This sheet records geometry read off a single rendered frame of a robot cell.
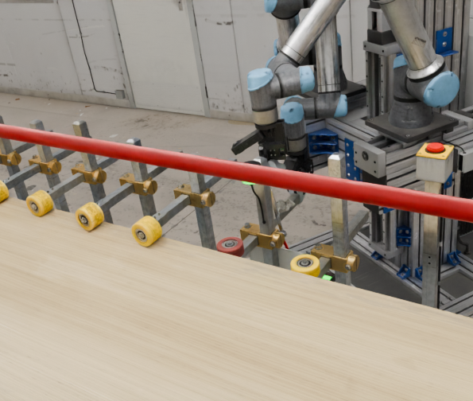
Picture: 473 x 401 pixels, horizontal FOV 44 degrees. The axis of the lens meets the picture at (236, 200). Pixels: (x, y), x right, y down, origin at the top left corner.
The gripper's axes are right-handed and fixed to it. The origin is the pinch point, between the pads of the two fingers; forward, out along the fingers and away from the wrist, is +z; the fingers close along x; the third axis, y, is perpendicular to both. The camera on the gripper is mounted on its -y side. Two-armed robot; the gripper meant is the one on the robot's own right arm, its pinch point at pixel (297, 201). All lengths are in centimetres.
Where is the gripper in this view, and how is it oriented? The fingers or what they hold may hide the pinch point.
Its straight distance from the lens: 210.3
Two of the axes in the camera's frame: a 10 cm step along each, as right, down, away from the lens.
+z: 1.4, 8.6, 4.9
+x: -8.3, -1.7, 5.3
